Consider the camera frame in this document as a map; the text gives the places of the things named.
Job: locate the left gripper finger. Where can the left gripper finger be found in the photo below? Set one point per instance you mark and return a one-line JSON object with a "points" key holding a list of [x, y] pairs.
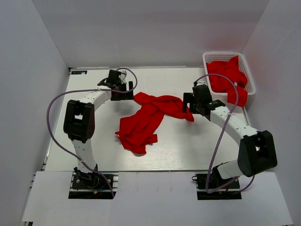
{"points": [[130, 85], [122, 96]]}

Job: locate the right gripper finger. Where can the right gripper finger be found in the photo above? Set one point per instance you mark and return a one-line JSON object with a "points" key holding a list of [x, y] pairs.
{"points": [[186, 109], [188, 99]]}

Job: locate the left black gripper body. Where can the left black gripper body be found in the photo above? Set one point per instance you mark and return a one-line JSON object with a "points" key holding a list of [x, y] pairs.
{"points": [[122, 86]]}

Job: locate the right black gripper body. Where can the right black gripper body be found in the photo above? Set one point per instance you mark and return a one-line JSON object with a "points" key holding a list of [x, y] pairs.
{"points": [[196, 103]]}

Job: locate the red t shirt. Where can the red t shirt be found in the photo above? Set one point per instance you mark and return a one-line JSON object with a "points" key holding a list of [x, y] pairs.
{"points": [[138, 131]]}

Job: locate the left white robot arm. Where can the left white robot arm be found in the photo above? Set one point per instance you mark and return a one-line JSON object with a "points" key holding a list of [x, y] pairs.
{"points": [[79, 122]]}

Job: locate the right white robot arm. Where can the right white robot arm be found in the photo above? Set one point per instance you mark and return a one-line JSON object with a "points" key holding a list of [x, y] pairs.
{"points": [[256, 152]]}

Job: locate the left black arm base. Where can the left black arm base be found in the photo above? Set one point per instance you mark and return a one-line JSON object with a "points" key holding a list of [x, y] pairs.
{"points": [[91, 186]]}

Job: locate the red t shirts in basket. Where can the red t shirts in basket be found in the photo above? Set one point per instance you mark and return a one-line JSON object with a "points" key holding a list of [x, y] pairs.
{"points": [[227, 78]]}

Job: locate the blue table label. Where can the blue table label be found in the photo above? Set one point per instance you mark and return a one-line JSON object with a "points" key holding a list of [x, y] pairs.
{"points": [[78, 72]]}

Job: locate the white plastic basket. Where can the white plastic basket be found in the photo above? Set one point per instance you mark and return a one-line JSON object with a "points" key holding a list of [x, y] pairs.
{"points": [[209, 57]]}

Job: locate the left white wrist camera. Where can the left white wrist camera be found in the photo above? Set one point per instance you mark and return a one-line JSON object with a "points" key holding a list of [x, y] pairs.
{"points": [[123, 76]]}

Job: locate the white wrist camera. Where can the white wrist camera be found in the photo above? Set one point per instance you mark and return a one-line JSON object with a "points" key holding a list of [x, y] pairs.
{"points": [[123, 76], [199, 83]]}

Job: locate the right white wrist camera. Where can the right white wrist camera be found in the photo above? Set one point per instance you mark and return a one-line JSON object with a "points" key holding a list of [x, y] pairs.
{"points": [[199, 83]]}

